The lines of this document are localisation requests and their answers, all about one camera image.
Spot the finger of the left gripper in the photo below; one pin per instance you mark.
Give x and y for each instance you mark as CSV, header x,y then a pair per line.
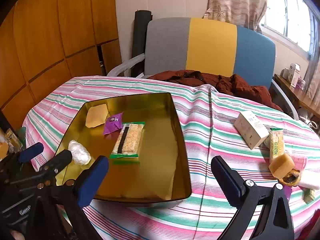
x,y
31,152
56,164

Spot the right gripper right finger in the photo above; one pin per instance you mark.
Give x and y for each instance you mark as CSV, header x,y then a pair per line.
x,y
275,220

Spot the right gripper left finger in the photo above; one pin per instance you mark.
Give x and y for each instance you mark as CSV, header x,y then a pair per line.
x,y
57,211

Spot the small green white box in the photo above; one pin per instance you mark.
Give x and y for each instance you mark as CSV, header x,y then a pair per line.
x,y
309,195

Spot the yellow cake wrapper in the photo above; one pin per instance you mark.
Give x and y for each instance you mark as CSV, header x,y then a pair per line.
x,y
96,116

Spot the purple snack packet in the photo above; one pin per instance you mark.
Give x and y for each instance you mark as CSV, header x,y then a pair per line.
x,y
113,124

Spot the sesame cracker pack green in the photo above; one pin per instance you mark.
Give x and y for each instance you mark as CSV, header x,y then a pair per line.
x,y
128,143

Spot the green yellow cracker pack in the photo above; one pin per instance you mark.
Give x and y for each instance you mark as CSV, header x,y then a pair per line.
x,y
276,143

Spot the white cardboard box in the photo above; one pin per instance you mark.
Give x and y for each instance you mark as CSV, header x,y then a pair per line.
x,y
251,129

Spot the clear plastic wrapped ball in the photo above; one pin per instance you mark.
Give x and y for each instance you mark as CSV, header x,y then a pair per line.
x,y
79,152

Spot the brown filled pastry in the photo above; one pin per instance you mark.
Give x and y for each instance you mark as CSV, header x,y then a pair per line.
x,y
292,179

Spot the pink wrapped packet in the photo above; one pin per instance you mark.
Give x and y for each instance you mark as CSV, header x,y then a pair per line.
x,y
308,179

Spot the striped pink green bedsheet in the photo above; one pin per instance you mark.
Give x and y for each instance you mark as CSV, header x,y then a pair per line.
x,y
207,120

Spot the gold metal tin tray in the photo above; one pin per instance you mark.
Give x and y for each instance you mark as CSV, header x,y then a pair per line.
x,y
160,176

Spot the orange wooden wardrobe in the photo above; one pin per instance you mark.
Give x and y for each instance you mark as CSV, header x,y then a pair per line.
x,y
44,43

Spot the wooden side desk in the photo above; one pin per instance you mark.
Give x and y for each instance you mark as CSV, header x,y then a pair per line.
x,y
297,96

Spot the dark red blanket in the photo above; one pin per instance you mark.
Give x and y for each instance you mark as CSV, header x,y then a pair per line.
x,y
234,85

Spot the white carton on desk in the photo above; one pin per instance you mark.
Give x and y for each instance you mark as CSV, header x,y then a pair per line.
x,y
294,74

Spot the grey yellow blue headboard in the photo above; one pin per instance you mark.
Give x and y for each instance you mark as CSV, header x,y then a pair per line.
x,y
209,46

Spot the black rolled mat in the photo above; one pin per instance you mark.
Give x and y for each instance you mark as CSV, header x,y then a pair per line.
x,y
142,18

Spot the beige patterned curtain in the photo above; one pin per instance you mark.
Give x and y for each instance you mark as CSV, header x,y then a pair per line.
x,y
245,13

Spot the window with metal frame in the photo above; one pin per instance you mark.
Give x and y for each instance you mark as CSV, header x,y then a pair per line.
x,y
291,19

